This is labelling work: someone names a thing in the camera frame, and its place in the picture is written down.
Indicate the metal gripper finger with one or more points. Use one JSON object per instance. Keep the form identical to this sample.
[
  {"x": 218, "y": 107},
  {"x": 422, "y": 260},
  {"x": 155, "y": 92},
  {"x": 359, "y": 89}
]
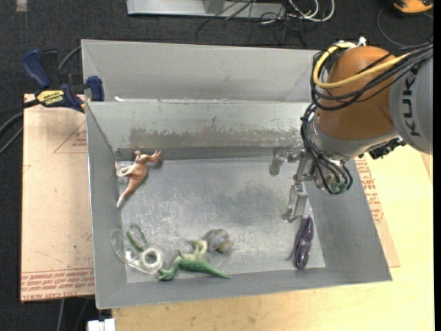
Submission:
[
  {"x": 297, "y": 202},
  {"x": 277, "y": 162}
]

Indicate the purple sunglasses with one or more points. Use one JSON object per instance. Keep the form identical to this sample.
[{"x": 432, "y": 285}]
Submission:
[{"x": 303, "y": 247}]

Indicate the grey metal bin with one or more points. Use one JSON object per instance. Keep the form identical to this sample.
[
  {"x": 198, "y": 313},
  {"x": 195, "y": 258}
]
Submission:
[{"x": 213, "y": 198}]

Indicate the grey snail shell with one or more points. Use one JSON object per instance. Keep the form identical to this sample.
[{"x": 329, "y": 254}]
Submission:
[{"x": 218, "y": 240}]

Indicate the green toy dinosaur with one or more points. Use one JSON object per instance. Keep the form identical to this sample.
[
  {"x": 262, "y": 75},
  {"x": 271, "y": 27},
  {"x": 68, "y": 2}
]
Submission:
[{"x": 194, "y": 264}]

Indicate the orange-brown toy kangaroo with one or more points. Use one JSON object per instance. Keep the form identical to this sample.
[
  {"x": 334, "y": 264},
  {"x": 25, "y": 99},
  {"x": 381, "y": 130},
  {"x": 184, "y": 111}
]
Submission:
[{"x": 138, "y": 172}]

